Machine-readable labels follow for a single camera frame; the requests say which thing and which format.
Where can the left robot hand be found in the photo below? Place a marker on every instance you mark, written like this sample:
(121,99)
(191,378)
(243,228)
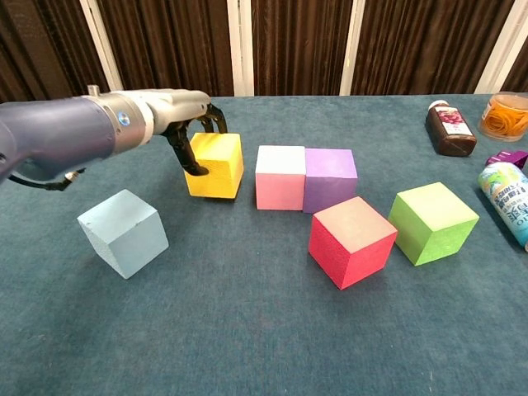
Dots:
(181,107)

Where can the yellow foam cube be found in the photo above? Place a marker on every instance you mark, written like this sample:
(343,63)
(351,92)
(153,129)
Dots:
(218,169)

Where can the purple foam cube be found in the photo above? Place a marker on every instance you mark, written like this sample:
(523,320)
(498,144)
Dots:
(330,181)

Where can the green foam cube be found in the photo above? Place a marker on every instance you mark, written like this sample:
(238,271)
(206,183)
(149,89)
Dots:
(431,224)

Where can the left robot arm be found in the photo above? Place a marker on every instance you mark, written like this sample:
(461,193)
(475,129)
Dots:
(62,132)

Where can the dark brown curtain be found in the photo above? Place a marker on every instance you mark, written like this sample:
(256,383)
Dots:
(177,45)

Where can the pale pink foam cube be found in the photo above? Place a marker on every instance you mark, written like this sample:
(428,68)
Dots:
(279,181)

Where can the light blue foam cube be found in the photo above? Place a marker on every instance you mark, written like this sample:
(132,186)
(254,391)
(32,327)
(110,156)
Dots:
(123,235)

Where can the red foam cube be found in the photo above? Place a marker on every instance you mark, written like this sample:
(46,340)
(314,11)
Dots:
(350,243)

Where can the teal table mat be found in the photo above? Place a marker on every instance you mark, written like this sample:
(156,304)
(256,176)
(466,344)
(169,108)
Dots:
(247,330)

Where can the dark juice bottle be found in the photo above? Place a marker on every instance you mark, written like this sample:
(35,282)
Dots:
(451,130)

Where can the orange snack cup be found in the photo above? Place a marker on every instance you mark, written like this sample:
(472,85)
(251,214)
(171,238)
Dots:
(503,119)

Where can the small purple plastic block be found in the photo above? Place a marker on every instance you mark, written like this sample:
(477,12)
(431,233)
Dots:
(509,158)

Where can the blue drink can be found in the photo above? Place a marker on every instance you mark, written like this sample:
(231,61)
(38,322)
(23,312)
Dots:
(505,206)

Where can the white frame post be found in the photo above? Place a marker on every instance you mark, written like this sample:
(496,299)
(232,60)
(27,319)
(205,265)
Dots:
(501,49)
(241,49)
(352,49)
(103,49)

